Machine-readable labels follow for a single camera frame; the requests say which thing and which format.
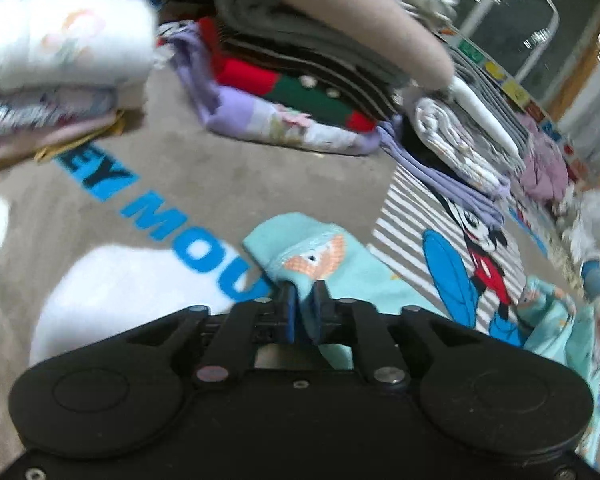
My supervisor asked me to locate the lavender cartoon folded garment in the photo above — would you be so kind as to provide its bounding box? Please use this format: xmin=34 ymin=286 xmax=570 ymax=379
xmin=165 ymin=21 xmax=380 ymax=156

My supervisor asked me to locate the white folded clothes stack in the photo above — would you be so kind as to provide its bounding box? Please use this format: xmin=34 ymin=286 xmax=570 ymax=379
xmin=0 ymin=0 xmax=157 ymax=165

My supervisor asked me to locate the red green black sweater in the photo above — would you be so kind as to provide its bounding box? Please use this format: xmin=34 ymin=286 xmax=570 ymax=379
xmin=197 ymin=18 xmax=396 ymax=133

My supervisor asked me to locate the purple floral quilt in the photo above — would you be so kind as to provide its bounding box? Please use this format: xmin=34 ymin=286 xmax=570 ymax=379
xmin=516 ymin=113 xmax=569 ymax=203

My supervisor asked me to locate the lavender folded sheet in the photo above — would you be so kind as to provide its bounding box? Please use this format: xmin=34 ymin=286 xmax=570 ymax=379
xmin=376 ymin=122 xmax=505 ymax=228

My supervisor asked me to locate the beige folded blanket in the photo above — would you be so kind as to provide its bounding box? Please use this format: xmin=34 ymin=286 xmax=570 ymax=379
xmin=283 ymin=0 xmax=455 ymax=90

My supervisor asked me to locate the white patterned folded blanket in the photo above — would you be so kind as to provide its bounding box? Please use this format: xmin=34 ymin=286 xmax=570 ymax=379
xmin=410 ymin=98 xmax=510 ymax=198

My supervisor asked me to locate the teal patterned children's garment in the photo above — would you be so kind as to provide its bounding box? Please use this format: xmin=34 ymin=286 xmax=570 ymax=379
xmin=241 ymin=211 xmax=600 ymax=466

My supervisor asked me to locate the wooden framed window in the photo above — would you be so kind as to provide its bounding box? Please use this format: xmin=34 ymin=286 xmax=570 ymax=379
xmin=454 ymin=0 xmax=600 ymax=122

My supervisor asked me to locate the white crumpled cloth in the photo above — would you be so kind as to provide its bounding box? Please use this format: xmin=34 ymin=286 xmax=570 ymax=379
xmin=555 ymin=183 xmax=600 ymax=264

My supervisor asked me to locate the brown Mickey Mouse blanket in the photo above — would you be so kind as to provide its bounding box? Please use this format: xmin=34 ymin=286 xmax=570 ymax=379
xmin=0 ymin=66 xmax=600 ymax=470

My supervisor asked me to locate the grey folded blanket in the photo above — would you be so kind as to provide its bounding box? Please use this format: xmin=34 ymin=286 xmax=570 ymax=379
xmin=446 ymin=47 xmax=529 ymax=157

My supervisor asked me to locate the white rolled towel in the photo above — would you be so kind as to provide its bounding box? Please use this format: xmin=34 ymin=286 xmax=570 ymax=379
xmin=449 ymin=76 xmax=519 ymax=156

